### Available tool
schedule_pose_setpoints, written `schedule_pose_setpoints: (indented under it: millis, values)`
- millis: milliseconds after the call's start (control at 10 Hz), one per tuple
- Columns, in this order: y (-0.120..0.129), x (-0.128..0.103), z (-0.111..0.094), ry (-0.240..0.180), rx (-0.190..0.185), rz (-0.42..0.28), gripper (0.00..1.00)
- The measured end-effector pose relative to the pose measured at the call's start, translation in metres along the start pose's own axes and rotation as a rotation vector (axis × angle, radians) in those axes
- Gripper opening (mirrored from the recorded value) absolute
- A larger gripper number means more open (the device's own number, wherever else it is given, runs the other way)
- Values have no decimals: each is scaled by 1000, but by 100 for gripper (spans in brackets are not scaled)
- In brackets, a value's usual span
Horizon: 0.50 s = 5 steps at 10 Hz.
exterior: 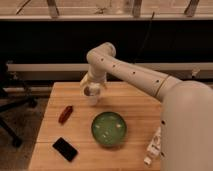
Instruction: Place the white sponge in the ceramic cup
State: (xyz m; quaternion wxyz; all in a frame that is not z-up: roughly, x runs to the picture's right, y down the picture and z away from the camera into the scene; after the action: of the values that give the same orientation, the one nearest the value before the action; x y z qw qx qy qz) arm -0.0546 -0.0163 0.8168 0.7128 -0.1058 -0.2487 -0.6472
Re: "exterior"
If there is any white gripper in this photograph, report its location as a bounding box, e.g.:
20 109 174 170
80 74 106 106

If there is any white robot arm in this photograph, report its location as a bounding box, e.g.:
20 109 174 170
80 42 213 171

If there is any green ceramic bowl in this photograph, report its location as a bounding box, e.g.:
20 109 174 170
91 112 127 147

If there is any red-brown oblong object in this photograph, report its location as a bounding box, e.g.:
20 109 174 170
58 106 73 124

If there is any black rectangular object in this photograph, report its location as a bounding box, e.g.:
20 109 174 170
52 137 78 162

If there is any black office chair base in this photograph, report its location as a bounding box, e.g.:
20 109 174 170
0 61 37 148

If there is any white bottle on table edge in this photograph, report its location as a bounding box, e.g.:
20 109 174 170
144 128 161 166

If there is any black hanging cable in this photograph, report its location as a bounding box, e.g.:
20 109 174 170
132 11 156 64

